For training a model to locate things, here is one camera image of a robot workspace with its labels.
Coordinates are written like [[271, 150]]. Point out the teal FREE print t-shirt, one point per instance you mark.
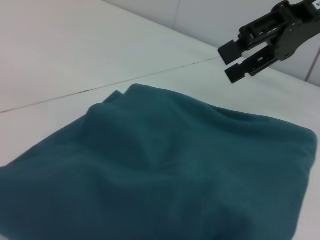
[[162, 162]]

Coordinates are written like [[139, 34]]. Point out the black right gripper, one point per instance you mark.
[[295, 30]]

